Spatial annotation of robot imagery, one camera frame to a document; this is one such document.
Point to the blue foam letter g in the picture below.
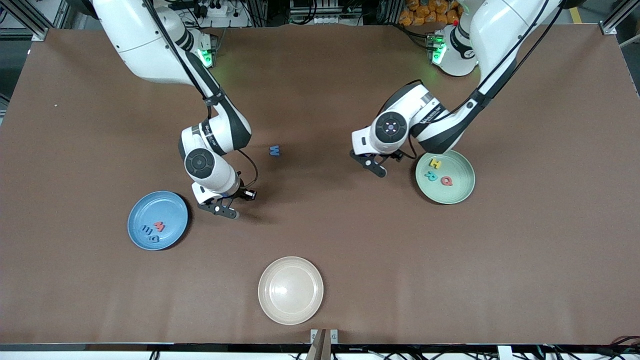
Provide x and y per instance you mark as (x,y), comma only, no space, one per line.
(154,239)

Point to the red foam letter w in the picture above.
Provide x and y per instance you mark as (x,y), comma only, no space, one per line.
(159,227)

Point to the beige plate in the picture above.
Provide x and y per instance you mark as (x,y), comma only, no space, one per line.
(290,290)

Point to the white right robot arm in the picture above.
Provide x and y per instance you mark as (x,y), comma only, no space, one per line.
(140,45)

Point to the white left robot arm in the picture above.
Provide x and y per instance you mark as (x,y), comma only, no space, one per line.
(500,30)

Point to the white power strip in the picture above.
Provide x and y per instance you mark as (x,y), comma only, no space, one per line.
(225,10)

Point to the red foam capital Q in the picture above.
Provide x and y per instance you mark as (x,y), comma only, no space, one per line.
(444,181)

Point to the aluminium frame post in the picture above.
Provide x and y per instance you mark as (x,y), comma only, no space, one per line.
(39,31)
(612,25)

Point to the background equipment rack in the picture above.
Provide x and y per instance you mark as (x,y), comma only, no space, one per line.
(325,12)

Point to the green plate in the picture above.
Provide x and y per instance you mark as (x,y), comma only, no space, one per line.
(457,192)

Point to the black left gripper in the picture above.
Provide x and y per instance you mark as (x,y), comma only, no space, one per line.
(398,155)

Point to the yellow foam capital H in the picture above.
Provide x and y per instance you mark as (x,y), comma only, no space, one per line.
(435,163)

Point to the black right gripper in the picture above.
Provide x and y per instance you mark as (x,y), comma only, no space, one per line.
(239,191)

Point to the teal foam capital R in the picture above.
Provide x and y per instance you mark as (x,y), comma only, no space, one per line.
(428,175)

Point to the blue plate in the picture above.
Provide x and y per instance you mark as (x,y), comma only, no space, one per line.
(170,210)

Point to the blue foam letter m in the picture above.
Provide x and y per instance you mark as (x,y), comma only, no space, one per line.
(148,230)

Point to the orange objects pile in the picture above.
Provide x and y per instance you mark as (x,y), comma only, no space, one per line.
(425,12)

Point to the blue foam capital W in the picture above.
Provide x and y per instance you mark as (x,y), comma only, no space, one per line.
(274,150)

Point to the metal table edge bracket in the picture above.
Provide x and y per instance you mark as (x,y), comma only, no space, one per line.
(332,336)

